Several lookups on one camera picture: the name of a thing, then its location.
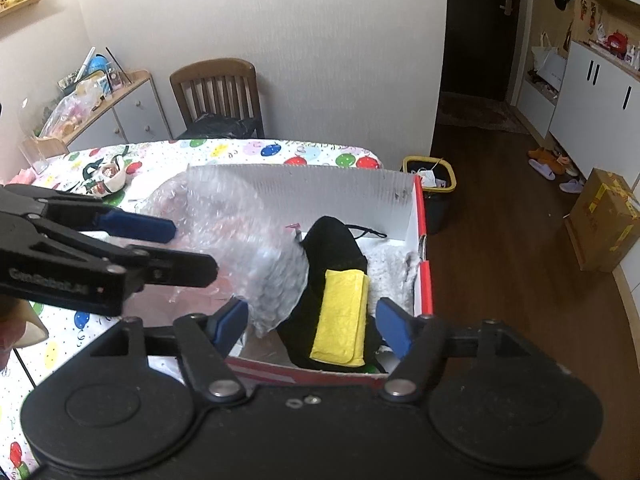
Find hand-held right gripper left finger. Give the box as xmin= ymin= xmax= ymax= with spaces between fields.
xmin=92 ymin=297 xmax=249 ymax=403

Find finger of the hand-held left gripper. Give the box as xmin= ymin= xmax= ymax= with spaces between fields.
xmin=107 ymin=245 xmax=219 ymax=291
xmin=2 ymin=184 xmax=177 ymax=246

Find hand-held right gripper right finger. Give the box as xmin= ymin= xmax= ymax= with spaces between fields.
xmin=375 ymin=297 xmax=532 ymax=403

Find yellow cloth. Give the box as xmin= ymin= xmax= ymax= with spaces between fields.
xmin=309 ymin=269 xmax=371 ymax=367

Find clear bubble wrap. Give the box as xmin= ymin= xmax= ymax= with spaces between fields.
xmin=142 ymin=167 xmax=311 ymax=338

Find black cloth pouch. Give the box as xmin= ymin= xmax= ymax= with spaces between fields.
xmin=277 ymin=216 xmax=390 ymax=373

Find red shoe box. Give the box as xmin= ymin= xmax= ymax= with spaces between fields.
xmin=187 ymin=162 xmax=436 ymax=388

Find person's left hand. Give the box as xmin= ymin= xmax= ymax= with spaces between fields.
xmin=0 ymin=296 xmax=26 ymax=365

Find white fluffy towel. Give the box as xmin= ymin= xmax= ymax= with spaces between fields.
xmin=360 ymin=242 xmax=418 ymax=318

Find decorated small bowl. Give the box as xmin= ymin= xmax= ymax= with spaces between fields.
xmin=82 ymin=155 xmax=128 ymax=196

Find white drawer cabinet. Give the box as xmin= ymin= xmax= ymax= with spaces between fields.
xmin=32 ymin=70 xmax=173 ymax=153

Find wooden box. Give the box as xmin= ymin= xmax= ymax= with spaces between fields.
xmin=35 ymin=135 xmax=68 ymax=158

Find clear plastic cup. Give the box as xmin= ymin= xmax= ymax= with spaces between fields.
xmin=20 ymin=135 xmax=51 ymax=171

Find black bag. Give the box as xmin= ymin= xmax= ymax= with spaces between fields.
xmin=176 ymin=113 xmax=261 ymax=139

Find black yellow-rimmed trash bin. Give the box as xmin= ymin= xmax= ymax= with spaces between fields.
xmin=402 ymin=155 xmax=458 ymax=235

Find clear plastic snack bag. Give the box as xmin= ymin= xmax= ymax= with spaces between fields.
xmin=39 ymin=77 xmax=108 ymax=138

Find clear acrylic display stand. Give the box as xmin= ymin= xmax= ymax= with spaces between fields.
xmin=105 ymin=50 xmax=133 ymax=92

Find wooden chair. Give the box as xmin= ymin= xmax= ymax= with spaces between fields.
xmin=169 ymin=58 xmax=266 ymax=140

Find polka dot tablecloth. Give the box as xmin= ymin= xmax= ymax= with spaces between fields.
xmin=0 ymin=137 xmax=383 ymax=480

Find orange slippers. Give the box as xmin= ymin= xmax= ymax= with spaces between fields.
xmin=529 ymin=147 xmax=571 ymax=173

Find patterned doormat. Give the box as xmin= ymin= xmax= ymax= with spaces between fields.
xmin=437 ymin=92 xmax=531 ymax=135

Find taped cardboard box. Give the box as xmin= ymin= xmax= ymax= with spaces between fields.
xmin=565 ymin=167 xmax=640 ymax=273

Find dark brown door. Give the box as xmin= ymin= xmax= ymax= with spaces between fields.
xmin=445 ymin=0 xmax=526 ymax=106

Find white base cabinet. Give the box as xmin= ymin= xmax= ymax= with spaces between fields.
xmin=547 ymin=40 xmax=640 ymax=181

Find white tote bag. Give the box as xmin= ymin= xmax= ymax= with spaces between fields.
xmin=531 ymin=32 xmax=568 ymax=92

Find wooden wall shelf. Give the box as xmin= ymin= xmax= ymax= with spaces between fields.
xmin=0 ymin=0 xmax=53 ymax=18

